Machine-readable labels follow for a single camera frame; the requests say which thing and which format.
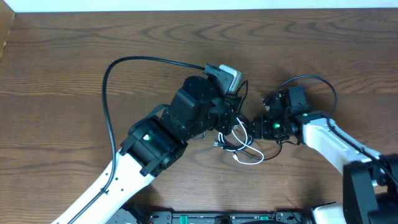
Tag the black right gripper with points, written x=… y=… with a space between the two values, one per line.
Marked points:
x=262 y=130

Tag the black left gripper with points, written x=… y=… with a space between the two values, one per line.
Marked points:
x=228 y=119

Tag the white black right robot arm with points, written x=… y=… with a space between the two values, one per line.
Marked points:
x=369 y=177

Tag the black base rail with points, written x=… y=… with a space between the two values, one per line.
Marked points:
x=279 y=216

